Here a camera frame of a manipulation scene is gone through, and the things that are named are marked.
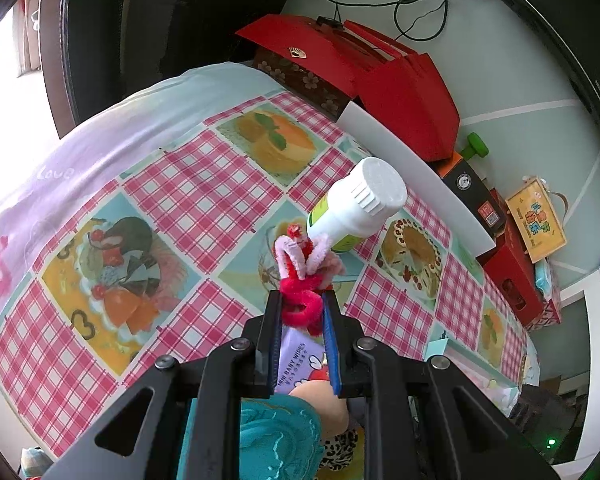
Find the red box with window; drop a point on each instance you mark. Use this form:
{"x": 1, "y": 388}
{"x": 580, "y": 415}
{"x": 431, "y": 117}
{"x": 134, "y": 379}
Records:
{"x": 515, "y": 270}

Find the purple white wipes packet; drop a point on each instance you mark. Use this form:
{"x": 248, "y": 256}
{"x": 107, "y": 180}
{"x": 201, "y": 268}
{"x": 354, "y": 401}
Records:
{"x": 300, "y": 360}

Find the white frame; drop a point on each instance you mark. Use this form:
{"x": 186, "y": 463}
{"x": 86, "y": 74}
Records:
{"x": 597, "y": 360}

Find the leopard print cloth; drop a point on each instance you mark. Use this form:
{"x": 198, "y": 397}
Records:
{"x": 337, "y": 452}

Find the white board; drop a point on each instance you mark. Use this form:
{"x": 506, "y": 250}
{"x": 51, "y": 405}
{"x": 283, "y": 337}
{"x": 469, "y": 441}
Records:
{"x": 420, "y": 175}

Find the black box with gauge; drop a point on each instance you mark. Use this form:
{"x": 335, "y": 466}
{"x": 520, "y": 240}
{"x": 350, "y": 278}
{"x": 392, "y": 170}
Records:
{"x": 467, "y": 185}

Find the red pink pipe cleaner flower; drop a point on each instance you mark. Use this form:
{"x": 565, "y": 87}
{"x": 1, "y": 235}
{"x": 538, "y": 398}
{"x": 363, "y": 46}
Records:
{"x": 305, "y": 305}

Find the green dumbbell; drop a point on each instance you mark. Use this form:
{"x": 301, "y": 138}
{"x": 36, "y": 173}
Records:
{"x": 475, "y": 146}

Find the white bottle green label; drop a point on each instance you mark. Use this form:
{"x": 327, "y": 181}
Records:
{"x": 360, "y": 200}

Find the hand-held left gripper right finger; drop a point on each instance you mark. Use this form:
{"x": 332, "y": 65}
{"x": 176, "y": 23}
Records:
{"x": 331, "y": 355}

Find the red white patterned box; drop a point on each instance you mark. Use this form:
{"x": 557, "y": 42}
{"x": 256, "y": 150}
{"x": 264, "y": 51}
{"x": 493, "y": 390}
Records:
{"x": 550, "y": 305}

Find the dark device green light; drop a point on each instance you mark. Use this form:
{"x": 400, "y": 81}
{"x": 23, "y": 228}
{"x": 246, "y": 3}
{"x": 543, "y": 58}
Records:
{"x": 545, "y": 425}

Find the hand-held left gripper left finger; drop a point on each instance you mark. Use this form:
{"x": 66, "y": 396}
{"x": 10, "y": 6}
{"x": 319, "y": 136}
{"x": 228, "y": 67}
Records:
{"x": 278, "y": 352}

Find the brown floral box red lid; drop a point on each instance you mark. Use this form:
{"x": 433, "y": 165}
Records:
{"x": 290, "y": 45}

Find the black cabinet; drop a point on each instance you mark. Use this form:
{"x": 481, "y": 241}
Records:
{"x": 155, "y": 35}

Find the printed checkered tablecloth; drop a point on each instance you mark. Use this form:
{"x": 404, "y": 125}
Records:
{"x": 180, "y": 210}

